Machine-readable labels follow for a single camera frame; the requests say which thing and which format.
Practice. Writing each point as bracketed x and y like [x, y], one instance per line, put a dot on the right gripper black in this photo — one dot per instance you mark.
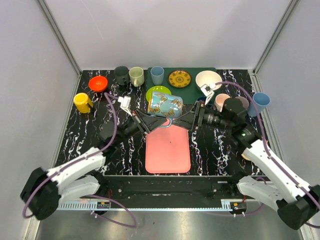
[187, 120]

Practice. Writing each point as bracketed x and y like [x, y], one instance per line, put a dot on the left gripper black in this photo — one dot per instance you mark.
[141, 122]

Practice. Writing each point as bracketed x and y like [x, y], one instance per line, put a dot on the light blue mug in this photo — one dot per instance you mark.
[165, 105]

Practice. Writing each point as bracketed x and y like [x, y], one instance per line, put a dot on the navy blue mug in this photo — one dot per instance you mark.
[201, 99]

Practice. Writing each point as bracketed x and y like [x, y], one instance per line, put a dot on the pink mug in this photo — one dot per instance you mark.
[219, 101]

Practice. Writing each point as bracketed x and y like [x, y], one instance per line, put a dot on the light green mug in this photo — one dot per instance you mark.
[136, 75]

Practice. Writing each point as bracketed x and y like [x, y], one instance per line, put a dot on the grey mug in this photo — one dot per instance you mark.
[121, 74]

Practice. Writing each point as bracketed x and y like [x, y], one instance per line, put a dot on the purple mug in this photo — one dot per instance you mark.
[244, 101]

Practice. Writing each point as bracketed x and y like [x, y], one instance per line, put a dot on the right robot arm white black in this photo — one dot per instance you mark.
[294, 199]

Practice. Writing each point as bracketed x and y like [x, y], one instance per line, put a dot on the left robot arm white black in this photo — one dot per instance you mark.
[46, 190]

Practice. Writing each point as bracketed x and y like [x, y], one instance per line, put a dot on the yellow mug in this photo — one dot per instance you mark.
[83, 103]

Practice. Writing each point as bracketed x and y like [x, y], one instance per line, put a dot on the dark green mat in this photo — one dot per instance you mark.
[190, 93]

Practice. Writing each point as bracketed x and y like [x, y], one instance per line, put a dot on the pink tray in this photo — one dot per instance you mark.
[168, 151]

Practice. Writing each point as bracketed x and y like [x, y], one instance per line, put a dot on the lime green plate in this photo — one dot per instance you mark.
[157, 88]

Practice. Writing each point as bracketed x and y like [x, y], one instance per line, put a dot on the yellow patterned plate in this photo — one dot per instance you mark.
[179, 78]

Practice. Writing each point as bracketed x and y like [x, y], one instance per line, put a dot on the white bowl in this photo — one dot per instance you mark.
[208, 77]

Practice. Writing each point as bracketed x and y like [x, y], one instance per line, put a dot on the blue cup on mat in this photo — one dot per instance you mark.
[157, 75]

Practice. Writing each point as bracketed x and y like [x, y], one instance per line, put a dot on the red bowl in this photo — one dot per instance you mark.
[98, 83]

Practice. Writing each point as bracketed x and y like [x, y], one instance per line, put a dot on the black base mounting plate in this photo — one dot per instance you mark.
[121, 186]

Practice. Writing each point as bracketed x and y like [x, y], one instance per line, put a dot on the blue cup at right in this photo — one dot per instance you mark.
[259, 102]

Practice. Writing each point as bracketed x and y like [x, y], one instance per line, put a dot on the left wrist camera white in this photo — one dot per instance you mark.
[125, 104]

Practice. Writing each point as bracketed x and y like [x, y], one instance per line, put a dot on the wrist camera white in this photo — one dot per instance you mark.
[125, 104]
[208, 91]

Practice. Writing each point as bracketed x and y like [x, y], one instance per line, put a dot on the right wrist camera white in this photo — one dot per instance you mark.
[208, 91]

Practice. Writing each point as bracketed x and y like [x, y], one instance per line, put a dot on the front aluminium rail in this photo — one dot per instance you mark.
[152, 203]

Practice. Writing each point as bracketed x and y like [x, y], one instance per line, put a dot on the right aluminium frame post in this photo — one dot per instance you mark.
[275, 35]

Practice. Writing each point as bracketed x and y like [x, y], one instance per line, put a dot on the aluminium frame post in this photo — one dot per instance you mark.
[275, 35]
[59, 36]

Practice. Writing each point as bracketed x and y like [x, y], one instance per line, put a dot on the left aluminium frame post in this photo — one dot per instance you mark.
[59, 36]

